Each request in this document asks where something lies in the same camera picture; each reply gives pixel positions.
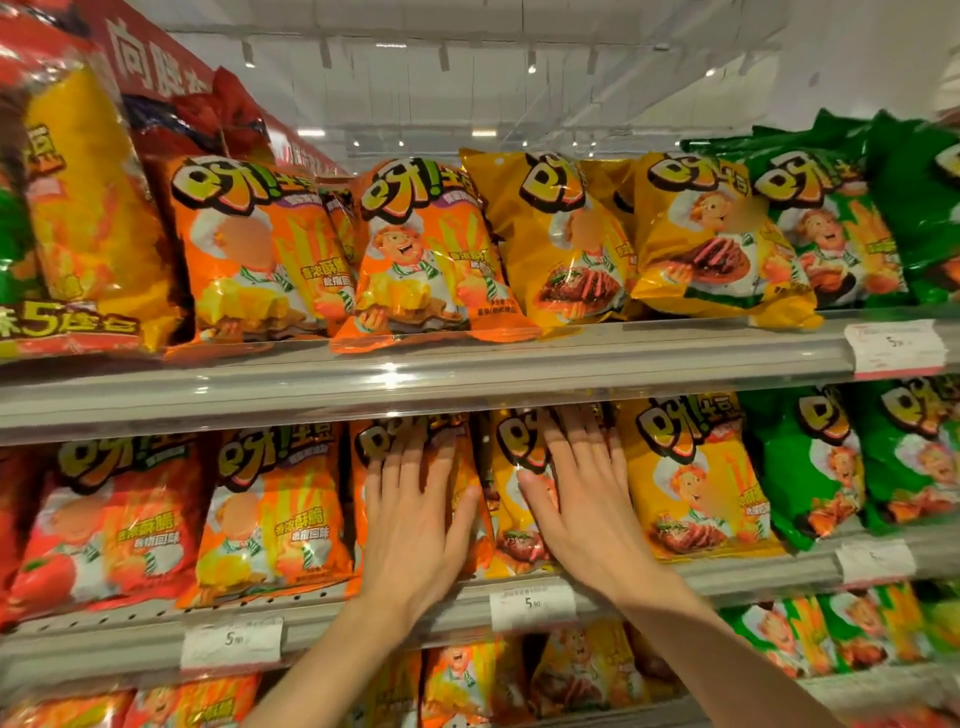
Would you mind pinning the person's right forearm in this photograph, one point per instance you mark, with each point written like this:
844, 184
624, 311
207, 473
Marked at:
720, 660

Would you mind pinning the orange snack bag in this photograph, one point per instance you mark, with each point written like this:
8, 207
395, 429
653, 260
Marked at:
469, 465
274, 517
247, 247
67, 711
191, 703
472, 682
420, 255
394, 694
341, 221

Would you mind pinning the person's left hand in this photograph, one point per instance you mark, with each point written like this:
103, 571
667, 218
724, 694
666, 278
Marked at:
409, 540

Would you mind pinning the person's left thumb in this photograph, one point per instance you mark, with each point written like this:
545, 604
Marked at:
463, 519

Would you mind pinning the person's right hand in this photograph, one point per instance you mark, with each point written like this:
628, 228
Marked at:
592, 525

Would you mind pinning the person's right thumb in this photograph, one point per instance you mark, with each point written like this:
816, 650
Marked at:
536, 502

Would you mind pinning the person's left little finger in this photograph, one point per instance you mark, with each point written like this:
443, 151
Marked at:
373, 495

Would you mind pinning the green snack bag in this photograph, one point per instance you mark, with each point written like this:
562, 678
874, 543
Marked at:
874, 622
825, 225
941, 619
806, 465
784, 637
919, 210
911, 450

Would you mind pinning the large yellow multipack snack bag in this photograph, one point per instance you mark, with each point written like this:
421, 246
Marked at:
97, 217

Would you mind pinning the person's right middle finger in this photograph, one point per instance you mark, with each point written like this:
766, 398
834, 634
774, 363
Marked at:
580, 446

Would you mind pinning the person's right little finger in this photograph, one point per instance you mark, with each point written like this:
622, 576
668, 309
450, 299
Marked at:
618, 465

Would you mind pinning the white price tag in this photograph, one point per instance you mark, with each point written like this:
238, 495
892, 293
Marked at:
232, 643
876, 562
895, 349
532, 607

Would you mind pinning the red tomato snack bag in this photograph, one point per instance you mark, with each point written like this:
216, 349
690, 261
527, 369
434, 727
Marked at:
105, 525

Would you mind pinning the person's left middle finger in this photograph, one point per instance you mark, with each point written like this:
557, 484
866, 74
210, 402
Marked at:
414, 465

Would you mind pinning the person's left forearm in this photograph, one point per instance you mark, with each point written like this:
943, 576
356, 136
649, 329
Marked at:
330, 667

